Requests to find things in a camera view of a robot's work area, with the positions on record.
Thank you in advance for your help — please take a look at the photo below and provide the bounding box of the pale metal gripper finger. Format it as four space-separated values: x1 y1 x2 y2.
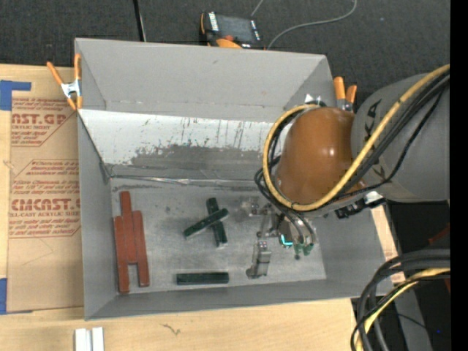
236 197 271 221
246 239 273 280

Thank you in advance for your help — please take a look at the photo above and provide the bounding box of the dark green flat block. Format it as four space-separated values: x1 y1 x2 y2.
205 197 229 248
183 208 230 238
175 271 230 286

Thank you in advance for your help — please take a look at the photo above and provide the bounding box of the red-brown flat block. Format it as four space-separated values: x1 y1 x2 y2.
120 191 137 263
132 211 151 288
113 215 132 294

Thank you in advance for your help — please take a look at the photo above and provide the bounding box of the grey metal bin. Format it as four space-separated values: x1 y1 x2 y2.
74 37 395 321

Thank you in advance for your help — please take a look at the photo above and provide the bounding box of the brown cardboard board, red print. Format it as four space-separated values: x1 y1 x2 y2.
0 63 86 314

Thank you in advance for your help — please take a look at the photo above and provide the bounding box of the black cylinder on white bracket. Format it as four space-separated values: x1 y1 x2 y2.
334 191 384 219

